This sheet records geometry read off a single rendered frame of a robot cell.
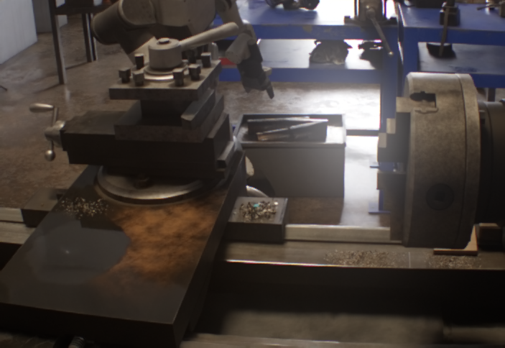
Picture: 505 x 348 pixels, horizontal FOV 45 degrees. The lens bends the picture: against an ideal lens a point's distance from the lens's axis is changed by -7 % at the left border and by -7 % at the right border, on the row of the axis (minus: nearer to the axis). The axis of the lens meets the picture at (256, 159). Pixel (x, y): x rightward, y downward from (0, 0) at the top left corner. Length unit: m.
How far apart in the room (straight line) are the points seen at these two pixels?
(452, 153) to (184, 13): 1.14
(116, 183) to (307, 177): 1.90
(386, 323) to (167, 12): 1.04
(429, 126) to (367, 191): 2.33
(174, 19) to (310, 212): 1.42
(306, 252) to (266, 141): 1.86
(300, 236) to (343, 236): 0.08
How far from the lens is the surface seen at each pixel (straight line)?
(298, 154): 2.99
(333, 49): 2.78
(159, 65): 1.17
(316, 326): 1.19
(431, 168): 0.81
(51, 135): 1.34
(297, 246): 1.21
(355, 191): 3.14
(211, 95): 1.20
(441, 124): 0.82
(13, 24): 6.31
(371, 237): 1.22
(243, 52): 2.30
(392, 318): 1.20
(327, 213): 2.95
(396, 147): 0.89
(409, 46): 2.68
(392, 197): 0.91
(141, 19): 1.72
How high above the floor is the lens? 1.49
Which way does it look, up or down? 25 degrees down
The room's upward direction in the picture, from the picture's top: 3 degrees counter-clockwise
